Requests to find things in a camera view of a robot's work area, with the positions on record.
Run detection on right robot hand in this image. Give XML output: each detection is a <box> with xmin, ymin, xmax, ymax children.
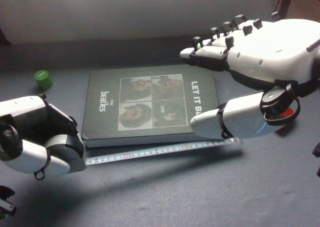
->
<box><xmin>179</xmin><ymin>11</ymin><xmax>320</xmax><ymax>140</ymax></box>

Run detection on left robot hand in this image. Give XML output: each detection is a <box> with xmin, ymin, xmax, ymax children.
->
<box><xmin>0</xmin><ymin>94</ymin><xmax>85</xmax><ymax>182</ymax></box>

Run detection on grey tape measure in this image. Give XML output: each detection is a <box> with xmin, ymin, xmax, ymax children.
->
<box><xmin>47</xmin><ymin>133</ymin><xmax>245</xmax><ymax>175</ymax></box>

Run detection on black Beatles book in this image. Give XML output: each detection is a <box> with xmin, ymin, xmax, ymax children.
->
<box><xmin>81</xmin><ymin>63</ymin><xmax>222</xmax><ymax>149</ymax></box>

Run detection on red heart block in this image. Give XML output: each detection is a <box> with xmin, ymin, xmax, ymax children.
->
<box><xmin>279</xmin><ymin>106</ymin><xmax>295</xmax><ymax>119</ymax></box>

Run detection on green cylinder block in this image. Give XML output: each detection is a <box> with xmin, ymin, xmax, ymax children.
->
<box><xmin>34</xmin><ymin>69</ymin><xmax>54</xmax><ymax>90</ymax></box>

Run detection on grey table cloth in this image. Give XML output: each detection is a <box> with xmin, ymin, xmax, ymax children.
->
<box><xmin>0</xmin><ymin>35</ymin><xmax>320</xmax><ymax>227</ymax></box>

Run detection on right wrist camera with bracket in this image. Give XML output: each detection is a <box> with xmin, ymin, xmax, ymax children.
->
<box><xmin>311</xmin><ymin>141</ymin><xmax>320</xmax><ymax>178</ymax></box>

